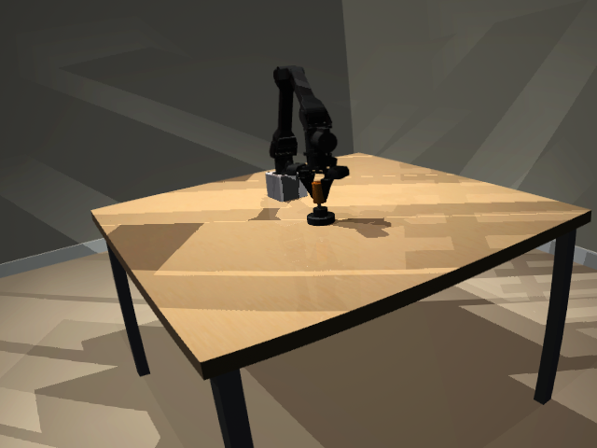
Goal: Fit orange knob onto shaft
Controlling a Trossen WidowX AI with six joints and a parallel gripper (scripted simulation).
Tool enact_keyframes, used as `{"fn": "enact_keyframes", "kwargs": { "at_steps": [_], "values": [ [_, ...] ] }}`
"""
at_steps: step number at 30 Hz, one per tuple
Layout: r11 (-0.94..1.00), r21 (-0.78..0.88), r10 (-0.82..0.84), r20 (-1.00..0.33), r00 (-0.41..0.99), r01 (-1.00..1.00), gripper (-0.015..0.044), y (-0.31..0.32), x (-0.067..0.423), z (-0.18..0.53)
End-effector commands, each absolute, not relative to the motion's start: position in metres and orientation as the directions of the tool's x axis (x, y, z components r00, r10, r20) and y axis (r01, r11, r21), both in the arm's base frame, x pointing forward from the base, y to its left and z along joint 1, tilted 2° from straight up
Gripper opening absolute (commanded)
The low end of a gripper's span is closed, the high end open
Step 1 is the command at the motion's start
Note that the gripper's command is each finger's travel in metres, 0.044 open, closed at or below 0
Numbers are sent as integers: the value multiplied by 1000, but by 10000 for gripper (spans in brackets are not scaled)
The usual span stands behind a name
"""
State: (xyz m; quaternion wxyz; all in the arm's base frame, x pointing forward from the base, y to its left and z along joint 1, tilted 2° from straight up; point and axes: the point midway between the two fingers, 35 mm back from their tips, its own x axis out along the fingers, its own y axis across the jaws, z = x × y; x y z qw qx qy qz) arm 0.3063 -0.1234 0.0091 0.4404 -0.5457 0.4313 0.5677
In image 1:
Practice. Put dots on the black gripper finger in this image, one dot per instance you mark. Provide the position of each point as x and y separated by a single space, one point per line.
326 185
307 182

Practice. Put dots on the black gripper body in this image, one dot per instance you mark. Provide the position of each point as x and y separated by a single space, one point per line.
316 160

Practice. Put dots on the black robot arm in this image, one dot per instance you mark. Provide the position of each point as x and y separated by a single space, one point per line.
312 115

